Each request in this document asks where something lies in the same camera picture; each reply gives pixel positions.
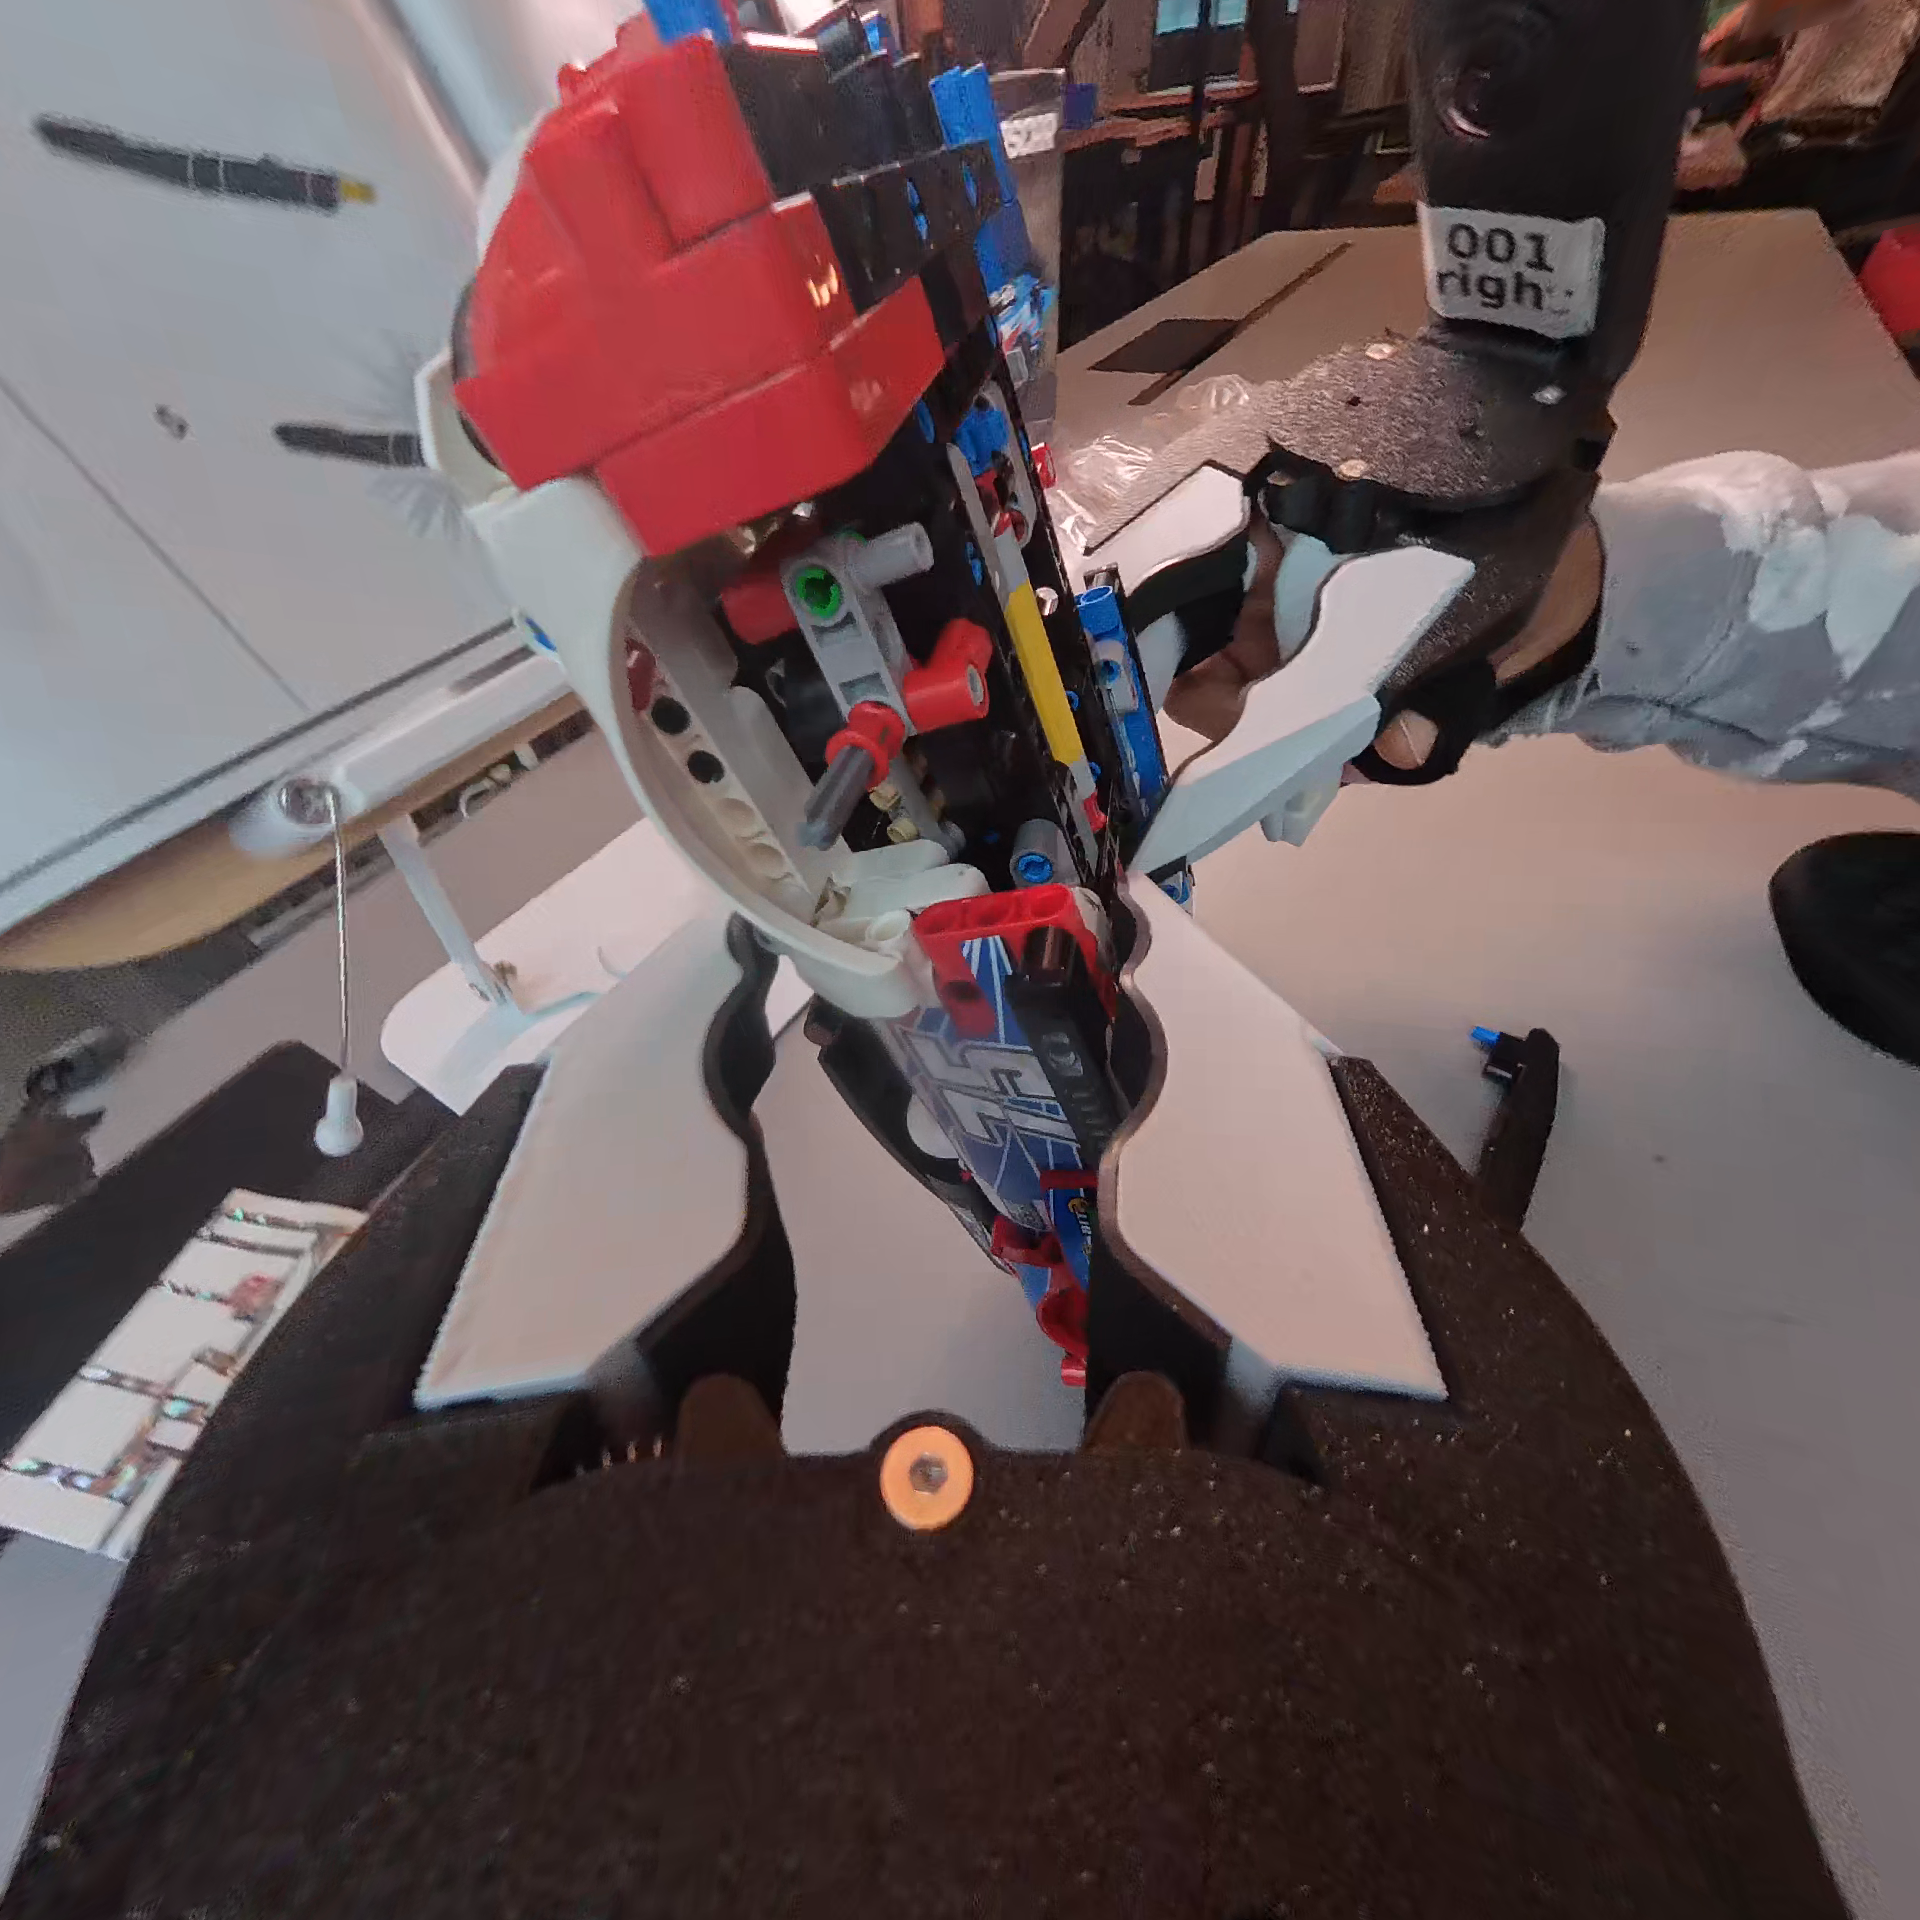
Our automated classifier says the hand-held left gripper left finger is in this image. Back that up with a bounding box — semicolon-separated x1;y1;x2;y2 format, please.
413;900;783;1413

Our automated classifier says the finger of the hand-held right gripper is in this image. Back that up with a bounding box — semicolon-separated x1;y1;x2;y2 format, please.
1125;547;1480;880
1081;463;1255;603

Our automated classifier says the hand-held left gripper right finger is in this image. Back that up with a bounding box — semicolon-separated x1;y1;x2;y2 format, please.
1088;870;1454;1404

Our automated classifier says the black and blue brick piece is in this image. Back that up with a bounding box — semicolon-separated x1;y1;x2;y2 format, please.
1471;1025;1562;1188

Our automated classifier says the toy brick race car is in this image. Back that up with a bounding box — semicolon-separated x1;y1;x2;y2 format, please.
413;0;1203;1389

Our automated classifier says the person's right forearm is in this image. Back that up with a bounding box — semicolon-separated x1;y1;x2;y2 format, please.
1582;450;1920;789

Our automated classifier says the dark desk mat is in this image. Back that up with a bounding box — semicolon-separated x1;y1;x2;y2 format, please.
1088;240;1352;408

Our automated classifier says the light grey desk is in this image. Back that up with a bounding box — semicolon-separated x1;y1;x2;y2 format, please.
0;450;1920;1920

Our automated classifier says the person's right hand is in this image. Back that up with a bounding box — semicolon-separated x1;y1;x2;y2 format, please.
1162;525;1608;768

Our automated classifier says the crumpled clear plastic bag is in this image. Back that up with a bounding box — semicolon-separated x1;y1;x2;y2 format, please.
1051;376;1278;558

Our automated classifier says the silver sticker sheet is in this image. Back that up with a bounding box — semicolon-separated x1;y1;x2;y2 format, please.
0;1192;371;1562

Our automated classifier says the white instruction booklet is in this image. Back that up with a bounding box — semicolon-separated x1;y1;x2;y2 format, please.
0;0;588;932

